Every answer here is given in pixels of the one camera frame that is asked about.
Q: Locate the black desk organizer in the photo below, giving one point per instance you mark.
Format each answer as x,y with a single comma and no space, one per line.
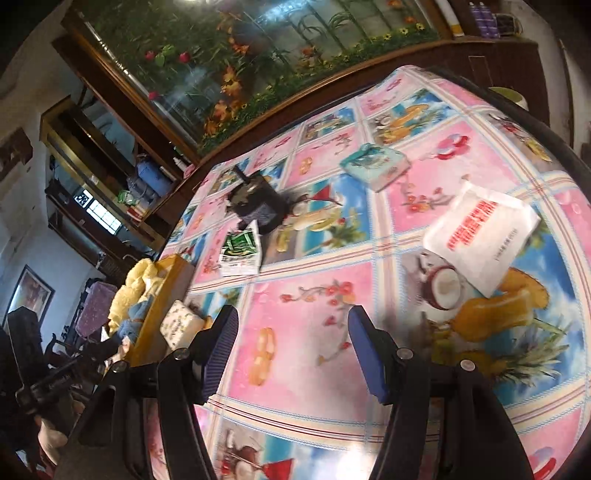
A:
261,205

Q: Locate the small yellow fluffy cloth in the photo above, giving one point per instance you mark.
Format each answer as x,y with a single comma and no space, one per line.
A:
138,277

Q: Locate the white patterned tissue packet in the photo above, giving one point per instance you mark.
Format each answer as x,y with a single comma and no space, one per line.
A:
180,323

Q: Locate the person's left hand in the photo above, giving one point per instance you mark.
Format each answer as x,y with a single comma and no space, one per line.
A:
51,436

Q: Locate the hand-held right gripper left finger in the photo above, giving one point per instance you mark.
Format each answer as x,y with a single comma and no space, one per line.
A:
221,355

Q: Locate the large yellow fluffy cloth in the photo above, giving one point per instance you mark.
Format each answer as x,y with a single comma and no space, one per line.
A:
119,309

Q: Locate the purple bottles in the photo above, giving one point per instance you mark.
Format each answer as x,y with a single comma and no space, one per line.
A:
482,18

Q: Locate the white rolled paper tube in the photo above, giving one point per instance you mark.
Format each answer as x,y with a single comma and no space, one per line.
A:
450,18

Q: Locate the white bag with red print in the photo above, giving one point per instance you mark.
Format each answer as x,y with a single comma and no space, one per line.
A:
485,235

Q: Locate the grey blue thermos jug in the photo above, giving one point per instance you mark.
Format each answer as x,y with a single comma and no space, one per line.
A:
137,190

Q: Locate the purple cushioned chair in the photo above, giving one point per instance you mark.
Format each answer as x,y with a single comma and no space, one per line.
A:
94,307

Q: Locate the framed wall picture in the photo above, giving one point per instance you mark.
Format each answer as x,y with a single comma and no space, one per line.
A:
30,295

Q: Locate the yellow rimmed foam tray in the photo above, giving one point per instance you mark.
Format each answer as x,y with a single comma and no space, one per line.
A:
159,314

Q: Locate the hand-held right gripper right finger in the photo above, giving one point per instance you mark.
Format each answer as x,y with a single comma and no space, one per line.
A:
369,355

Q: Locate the teal tissue packet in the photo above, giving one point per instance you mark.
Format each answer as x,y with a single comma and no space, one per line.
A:
374,166

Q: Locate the blue terry towel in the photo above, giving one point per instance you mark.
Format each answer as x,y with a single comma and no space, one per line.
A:
131,325

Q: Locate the green and white jar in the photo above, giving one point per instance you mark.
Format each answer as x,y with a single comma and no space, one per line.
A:
124,197

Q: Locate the fruit printed tablecloth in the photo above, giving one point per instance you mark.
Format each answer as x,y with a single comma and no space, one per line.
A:
323,323

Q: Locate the green and white packet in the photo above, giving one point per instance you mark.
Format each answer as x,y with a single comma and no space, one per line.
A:
238,251

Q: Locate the green bowl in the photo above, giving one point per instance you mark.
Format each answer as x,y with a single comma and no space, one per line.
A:
508,96

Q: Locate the flower wall mural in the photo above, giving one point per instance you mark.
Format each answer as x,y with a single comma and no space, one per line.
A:
240,60

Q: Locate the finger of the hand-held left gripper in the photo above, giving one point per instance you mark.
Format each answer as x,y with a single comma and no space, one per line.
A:
94,355

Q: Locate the dark wooden cabinet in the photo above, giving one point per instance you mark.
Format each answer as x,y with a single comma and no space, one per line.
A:
498,64

